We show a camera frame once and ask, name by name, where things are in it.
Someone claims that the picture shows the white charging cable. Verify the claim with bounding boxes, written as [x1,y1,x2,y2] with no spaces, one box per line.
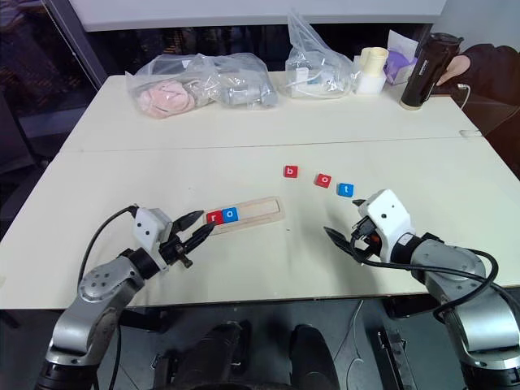
[457,82,473,111]

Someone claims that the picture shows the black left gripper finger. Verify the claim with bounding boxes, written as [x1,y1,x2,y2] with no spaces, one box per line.
[184,223,215,250]
[174,210,206,235]

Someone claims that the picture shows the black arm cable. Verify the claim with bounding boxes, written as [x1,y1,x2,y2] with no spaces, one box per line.
[349,234,500,326]
[78,205,140,288]

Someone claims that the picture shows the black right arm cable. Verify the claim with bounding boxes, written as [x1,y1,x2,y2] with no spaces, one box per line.
[349,234,500,326]

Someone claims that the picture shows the purple tissue pack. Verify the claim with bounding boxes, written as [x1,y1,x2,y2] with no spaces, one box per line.
[383,28,420,86]

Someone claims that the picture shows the white board panel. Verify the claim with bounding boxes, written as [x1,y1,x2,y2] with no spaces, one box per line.
[67,0,449,33]

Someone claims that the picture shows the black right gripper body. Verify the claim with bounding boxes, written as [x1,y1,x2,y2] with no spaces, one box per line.
[349,217,384,262]

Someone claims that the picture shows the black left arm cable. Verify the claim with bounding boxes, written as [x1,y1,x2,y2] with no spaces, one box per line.
[78,205,140,288]

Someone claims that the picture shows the clear bag with pink plush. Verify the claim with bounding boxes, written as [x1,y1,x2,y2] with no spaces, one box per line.
[124,52,282,120]

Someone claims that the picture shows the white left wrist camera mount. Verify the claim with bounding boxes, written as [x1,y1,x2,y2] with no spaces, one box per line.
[132,206,174,272]

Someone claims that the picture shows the cream paper cup stack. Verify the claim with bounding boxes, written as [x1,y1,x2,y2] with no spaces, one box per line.
[356,45,392,96]

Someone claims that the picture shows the clear bag with white cables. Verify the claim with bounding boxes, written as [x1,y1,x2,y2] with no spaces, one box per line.
[284,9,363,100]

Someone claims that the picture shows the black thermos bottle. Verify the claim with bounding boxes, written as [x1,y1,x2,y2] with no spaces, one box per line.
[399,32,465,111]

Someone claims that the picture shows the bystander bare hand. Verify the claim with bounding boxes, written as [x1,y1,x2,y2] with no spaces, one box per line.
[435,54,472,87]

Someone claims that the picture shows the pink plush toy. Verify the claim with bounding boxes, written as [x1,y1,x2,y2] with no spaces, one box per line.
[136,79,197,119]

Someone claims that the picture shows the dark rounded shape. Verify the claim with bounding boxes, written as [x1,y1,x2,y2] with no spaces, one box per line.
[189,319,252,390]
[289,323,339,390]

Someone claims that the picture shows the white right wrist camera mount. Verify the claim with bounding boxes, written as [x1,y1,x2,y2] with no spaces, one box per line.
[357,188,418,261]

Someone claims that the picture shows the dark bystander sleeve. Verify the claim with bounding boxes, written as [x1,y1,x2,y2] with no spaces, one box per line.
[460,43,520,98]

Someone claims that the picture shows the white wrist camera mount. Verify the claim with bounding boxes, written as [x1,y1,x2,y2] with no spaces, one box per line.
[357,188,418,261]
[132,206,174,272]

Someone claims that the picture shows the wooden letter tray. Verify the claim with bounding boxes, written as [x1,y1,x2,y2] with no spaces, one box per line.
[202,196,284,236]

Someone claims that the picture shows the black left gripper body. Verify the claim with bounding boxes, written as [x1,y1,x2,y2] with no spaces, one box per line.
[158,221,195,270]

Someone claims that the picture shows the thin white cable under table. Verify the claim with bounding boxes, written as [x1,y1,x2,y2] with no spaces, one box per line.
[349,299,367,369]

